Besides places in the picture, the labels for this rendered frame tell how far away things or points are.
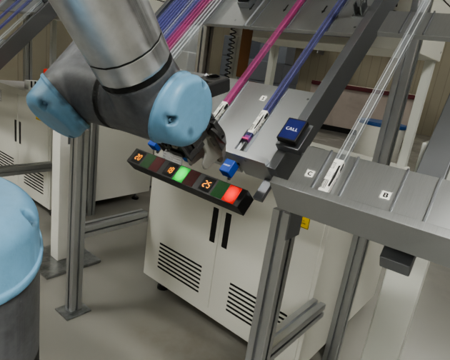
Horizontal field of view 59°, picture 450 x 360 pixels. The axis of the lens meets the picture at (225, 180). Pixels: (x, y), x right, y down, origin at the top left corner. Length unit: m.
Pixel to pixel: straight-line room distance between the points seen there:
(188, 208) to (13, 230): 1.08
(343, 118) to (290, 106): 6.61
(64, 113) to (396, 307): 0.63
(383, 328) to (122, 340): 0.86
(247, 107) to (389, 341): 0.54
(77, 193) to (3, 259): 1.03
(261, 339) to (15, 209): 0.66
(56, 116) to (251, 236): 0.83
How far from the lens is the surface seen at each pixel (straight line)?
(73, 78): 0.48
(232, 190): 0.76
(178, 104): 0.38
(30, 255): 0.31
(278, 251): 0.78
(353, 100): 7.41
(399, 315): 0.81
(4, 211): 0.31
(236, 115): 0.87
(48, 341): 1.43
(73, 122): 0.48
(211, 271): 1.35
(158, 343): 1.40
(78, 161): 1.28
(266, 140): 0.79
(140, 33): 0.36
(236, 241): 1.24
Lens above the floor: 0.89
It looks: 16 degrees down
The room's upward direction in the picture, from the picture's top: 8 degrees clockwise
